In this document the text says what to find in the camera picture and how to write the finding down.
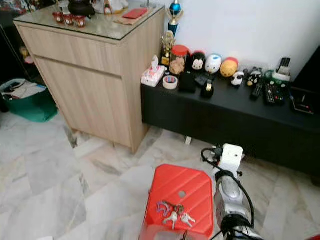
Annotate bunch of keys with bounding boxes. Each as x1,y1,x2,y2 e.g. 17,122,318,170
156,200,196,231

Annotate black low console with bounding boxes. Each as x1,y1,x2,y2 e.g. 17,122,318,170
141,67,320,176

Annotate red plastic stool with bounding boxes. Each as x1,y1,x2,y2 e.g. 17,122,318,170
139,163,215,240

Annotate black tape dispenser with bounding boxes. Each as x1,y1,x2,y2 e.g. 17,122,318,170
200,79,215,98

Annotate slim black remote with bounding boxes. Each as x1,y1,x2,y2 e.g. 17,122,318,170
251,81,264,98

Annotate small black box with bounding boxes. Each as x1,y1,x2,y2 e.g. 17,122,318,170
195,74,210,86

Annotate black wallet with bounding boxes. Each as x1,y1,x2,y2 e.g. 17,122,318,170
178,71,197,93

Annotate small white black toy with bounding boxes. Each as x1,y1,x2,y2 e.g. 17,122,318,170
230,70,246,86

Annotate wide black remote coloured buttons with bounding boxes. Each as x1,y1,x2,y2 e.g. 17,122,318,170
264,81,288,105

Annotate yellow red round plush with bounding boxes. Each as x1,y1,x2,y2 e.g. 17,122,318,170
220,57,239,78

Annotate black white plush toy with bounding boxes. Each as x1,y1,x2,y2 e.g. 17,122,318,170
246,66,264,86

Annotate white tape roll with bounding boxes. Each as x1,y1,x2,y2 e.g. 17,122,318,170
162,75,179,90

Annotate white round plush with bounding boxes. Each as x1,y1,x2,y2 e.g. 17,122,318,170
204,53,222,75

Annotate black mouse plush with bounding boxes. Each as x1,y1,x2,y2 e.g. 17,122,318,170
189,50,207,72

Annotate clear jar red lid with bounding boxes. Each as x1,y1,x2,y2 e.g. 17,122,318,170
169,45,190,76

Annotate white red tissue pack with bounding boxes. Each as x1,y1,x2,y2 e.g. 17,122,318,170
141,56,167,88

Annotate white green holder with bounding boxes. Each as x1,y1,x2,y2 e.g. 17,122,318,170
266,69,293,82

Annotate black flat device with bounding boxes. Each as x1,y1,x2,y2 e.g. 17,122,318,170
290,86,320,116

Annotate black grey remote upright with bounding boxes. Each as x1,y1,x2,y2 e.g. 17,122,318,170
277,57,292,75

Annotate small gold trophy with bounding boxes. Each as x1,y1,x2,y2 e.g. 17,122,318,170
160,31,176,67

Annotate black television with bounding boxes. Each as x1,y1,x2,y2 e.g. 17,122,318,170
294,45,320,91

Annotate green bag with papers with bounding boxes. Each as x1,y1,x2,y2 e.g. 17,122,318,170
1,78,58,123

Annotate glass display cabinet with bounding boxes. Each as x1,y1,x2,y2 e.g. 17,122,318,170
0,0,61,86

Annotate light wooden cabinet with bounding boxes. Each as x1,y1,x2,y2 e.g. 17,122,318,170
13,6,167,154

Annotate small doll behind glass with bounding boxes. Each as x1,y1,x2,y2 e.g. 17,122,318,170
20,46,33,65

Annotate blue and gold trophy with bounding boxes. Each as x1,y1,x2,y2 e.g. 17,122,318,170
167,0,183,37

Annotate white robed figurine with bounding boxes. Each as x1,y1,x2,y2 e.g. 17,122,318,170
94,0,128,15

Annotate black round pot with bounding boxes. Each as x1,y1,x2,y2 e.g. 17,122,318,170
68,0,94,17

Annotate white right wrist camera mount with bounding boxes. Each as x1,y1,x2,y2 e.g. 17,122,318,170
219,143,244,174

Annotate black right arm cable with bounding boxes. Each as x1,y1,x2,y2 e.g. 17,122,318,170
200,147,256,228

